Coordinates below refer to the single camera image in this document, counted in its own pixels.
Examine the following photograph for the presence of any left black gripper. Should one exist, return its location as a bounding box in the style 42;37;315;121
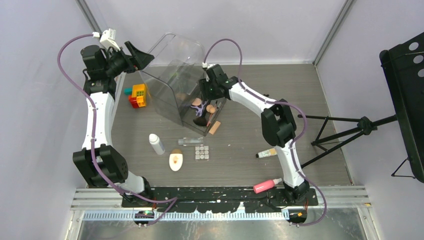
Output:
104;42;154;78

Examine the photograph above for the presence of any beige makeup sponge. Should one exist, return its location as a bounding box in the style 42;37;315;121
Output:
206;104;216;114

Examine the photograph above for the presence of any pink round powder puff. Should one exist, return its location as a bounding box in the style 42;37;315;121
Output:
191;98;203;107

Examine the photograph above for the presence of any clear pulled-out drawer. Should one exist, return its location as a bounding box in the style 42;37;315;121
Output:
181;87;227;137

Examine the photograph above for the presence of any clear acrylic drawer organizer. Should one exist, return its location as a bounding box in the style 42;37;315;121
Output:
140;32;205;126

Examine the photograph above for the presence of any black fan makeup brush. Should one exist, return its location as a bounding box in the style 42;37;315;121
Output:
193;112;208;127

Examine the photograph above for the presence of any purple eyelash curler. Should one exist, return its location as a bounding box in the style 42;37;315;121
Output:
190;101;207;117

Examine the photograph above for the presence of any pink makeup brush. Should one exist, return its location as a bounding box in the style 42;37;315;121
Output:
206;102;222;127

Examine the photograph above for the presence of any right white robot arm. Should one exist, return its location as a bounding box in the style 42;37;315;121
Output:
199;63;310;205

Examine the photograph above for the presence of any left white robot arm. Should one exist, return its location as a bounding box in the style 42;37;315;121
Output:
72;41;155;207

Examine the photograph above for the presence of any colourful toy block stack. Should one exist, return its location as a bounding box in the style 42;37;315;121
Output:
124;83;147;109

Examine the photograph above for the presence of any peach concealer stick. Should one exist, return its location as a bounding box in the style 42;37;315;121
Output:
209;121;221;135

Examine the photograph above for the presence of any clear small bottle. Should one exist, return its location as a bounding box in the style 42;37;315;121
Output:
177;137;204;147

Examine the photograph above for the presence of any grey square sample palette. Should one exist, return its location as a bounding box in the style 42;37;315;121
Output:
194;145;210;161

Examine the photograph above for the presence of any white cylindrical bottle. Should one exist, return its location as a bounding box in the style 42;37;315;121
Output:
148;133;165;155

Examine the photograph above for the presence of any white oval compact case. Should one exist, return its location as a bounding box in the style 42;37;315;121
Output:
168;149;184;172

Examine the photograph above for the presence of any small printed cream tube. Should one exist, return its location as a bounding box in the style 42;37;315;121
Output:
255;148;277;159

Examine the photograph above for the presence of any pink spray bottle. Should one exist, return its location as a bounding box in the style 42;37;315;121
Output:
253;178;283;194

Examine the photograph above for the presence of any black tripod stand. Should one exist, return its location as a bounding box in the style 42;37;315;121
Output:
301;115;398;168

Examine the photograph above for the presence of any black perforated panel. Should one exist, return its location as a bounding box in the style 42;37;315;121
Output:
379;33;424;183

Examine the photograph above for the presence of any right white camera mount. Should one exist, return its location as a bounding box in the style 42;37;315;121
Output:
201;62;209;70

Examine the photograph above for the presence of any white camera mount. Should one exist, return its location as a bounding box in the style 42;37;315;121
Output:
201;62;209;70
92;28;121;52

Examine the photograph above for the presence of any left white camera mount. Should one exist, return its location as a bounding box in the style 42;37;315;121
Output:
92;28;121;52

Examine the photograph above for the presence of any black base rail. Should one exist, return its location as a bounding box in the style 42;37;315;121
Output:
121;186;319;214

